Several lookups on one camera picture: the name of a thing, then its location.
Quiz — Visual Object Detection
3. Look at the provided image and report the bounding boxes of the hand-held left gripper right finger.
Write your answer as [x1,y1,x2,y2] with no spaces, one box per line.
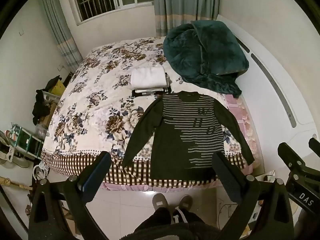
[211,152,294,240]

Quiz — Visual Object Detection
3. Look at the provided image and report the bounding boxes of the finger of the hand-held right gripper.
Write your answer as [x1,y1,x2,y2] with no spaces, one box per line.
[309,137,320,157]
[277,142,320,180]

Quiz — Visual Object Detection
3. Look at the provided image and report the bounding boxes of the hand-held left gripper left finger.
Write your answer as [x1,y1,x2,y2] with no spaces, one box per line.
[28,151,112,240]

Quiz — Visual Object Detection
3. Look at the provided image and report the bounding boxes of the dark striped sweater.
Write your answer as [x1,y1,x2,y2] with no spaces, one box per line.
[121,91,256,182]

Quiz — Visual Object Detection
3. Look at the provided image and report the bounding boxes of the stack of folded clothes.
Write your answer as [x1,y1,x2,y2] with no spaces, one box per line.
[132,73,172,97]

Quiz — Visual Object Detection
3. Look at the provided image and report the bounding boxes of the person's right grey shoe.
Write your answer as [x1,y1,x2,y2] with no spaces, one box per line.
[178,194,193,211]

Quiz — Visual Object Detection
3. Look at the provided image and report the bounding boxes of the person's grey shoe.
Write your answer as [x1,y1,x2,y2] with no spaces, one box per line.
[178,194,193,211]
[152,193,169,212]

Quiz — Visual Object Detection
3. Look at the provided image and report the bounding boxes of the white headboard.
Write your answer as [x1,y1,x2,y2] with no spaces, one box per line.
[216,14,315,133]

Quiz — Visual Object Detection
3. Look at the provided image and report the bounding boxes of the person's left grey shoe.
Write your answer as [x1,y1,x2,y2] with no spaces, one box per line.
[152,193,169,212]

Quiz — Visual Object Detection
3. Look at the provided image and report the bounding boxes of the wooden broom stick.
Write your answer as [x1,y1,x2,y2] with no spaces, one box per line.
[0,176,32,191]

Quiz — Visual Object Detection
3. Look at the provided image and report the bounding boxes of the teal storage rack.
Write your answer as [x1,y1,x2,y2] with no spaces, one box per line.
[11,124,45,158]

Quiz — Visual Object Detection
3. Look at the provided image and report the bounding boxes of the floral checked bedspread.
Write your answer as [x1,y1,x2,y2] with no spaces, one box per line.
[41,36,263,188]

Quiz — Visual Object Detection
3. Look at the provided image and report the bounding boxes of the person's black pants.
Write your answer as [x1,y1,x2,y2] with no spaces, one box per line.
[120,206,225,240]

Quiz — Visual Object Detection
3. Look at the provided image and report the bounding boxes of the white fan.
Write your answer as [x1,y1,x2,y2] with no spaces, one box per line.
[0,130,29,168]

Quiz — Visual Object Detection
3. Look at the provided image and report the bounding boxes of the black clothing pile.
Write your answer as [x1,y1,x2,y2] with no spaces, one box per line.
[32,75,61,125]

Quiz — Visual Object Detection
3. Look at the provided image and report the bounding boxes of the yellow box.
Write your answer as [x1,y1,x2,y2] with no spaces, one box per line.
[49,80,66,97]

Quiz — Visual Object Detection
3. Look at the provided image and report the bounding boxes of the dark green plush blanket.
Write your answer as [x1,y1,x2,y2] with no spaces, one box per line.
[164,20,250,98]

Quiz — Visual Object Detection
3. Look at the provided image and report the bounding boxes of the grey-blue curtain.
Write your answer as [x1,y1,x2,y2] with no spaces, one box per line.
[152,0,220,37]
[40,0,84,71]

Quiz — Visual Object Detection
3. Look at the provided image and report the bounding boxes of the white cable bundle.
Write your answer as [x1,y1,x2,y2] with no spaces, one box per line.
[33,161,51,181]

